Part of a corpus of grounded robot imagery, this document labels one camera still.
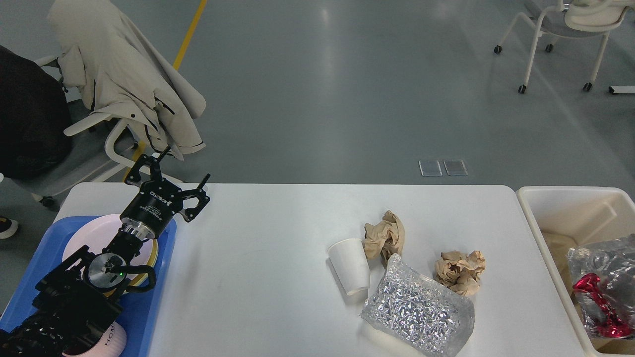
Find blue plastic tray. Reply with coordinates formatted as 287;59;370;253
0;216;177;357

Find white furniture foot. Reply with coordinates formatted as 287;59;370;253
608;85;635;95

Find pink mug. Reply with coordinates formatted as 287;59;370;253
62;322;127;357

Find pink plate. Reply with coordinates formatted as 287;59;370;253
62;214;156;292

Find brown paper ball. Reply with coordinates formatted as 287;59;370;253
363;210;405;267

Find yellow plate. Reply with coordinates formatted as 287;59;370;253
88;239;158;296

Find beige coat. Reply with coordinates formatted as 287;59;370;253
48;0;206;160

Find white paper cup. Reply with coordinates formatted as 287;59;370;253
327;238;370;296

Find crushed red can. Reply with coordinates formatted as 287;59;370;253
573;273;633;339

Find white chair with coat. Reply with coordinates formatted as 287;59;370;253
12;52;187;208

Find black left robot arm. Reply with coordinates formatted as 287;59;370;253
1;150;209;357

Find beige plastic bin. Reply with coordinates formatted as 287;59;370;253
516;186;635;357

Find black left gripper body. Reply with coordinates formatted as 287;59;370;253
120;180;183;239

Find floor outlet plates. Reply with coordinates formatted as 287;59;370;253
419;160;469;177

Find silver foil bubble bag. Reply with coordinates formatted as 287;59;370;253
361;254;475;357

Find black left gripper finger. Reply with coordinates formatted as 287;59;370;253
124;146;172;186
179;174;211;223

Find white chair on wheels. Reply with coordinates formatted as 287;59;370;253
494;0;634;94

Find person in dark clothes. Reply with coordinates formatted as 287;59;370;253
0;45;72;239

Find brown paper bag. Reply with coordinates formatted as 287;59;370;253
542;231;635;355

